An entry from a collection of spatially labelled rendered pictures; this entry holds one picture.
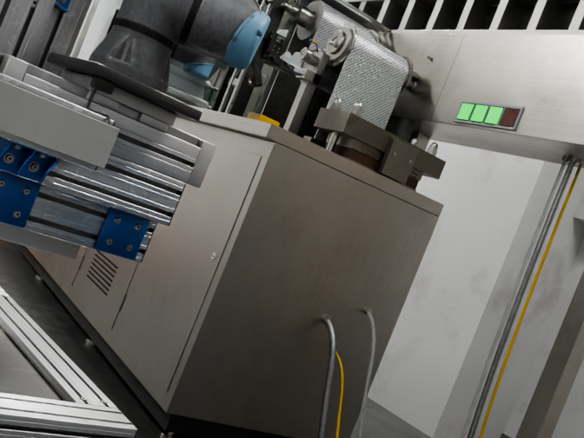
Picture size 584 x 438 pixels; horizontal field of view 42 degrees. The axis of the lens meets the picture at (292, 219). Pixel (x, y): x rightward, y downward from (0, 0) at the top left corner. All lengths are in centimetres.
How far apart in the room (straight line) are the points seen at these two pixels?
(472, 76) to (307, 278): 82
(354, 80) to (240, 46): 101
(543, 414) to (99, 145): 136
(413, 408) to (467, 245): 80
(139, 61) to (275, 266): 84
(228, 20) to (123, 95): 23
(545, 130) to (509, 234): 144
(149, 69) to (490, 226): 245
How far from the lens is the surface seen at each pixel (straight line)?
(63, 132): 122
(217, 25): 142
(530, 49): 232
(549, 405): 211
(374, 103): 245
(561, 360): 211
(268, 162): 197
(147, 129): 142
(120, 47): 141
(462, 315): 357
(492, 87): 235
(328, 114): 224
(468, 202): 371
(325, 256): 212
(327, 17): 262
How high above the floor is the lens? 71
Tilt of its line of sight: 1 degrees down
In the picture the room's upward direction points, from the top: 22 degrees clockwise
